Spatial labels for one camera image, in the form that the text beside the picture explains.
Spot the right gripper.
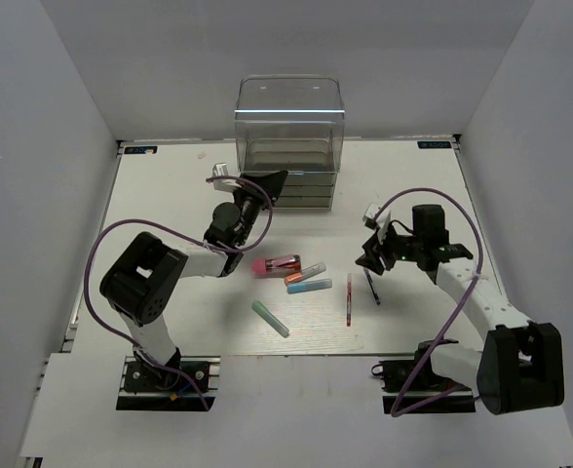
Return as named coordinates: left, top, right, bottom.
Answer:
left=356, top=220, right=424, bottom=275

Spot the clear drawer organizer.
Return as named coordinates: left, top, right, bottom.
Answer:
left=234, top=75, right=346, bottom=211

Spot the orange capped highlighter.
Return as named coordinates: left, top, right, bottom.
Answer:
left=284, top=262, right=326, bottom=286

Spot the blue purple pen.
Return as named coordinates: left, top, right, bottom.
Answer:
left=363, top=268, right=381, bottom=306

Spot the red pen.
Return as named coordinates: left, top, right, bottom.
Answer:
left=346, top=272, right=353, bottom=328

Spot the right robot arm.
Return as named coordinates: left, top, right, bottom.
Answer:
left=356, top=205, right=564, bottom=416

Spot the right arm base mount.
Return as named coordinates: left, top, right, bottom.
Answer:
left=371, top=341, right=478, bottom=414

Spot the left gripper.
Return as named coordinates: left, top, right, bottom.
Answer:
left=231, top=169, right=287, bottom=247

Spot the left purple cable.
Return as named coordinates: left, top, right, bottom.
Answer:
left=84, top=175, right=274, bottom=410

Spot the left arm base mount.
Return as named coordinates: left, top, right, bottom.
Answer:
left=116, top=356, right=220, bottom=412

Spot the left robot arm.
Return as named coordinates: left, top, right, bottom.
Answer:
left=99, top=165, right=288, bottom=389

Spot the green capped highlighter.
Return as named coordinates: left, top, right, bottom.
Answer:
left=251, top=300, right=289, bottom=338

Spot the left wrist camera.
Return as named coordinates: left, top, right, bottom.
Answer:
left=206, top=163, right=241, bottom=193

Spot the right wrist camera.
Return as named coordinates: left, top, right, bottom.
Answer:
left=363, top=203, right=391, bottom=244

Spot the blue capped highlighter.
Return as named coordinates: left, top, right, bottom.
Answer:
left=286, top=279, right=332, bottom=294

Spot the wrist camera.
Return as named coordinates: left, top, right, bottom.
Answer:
left=206, top=163, right=241, bottom=193
left=363, top=203, right=391, bottom=244

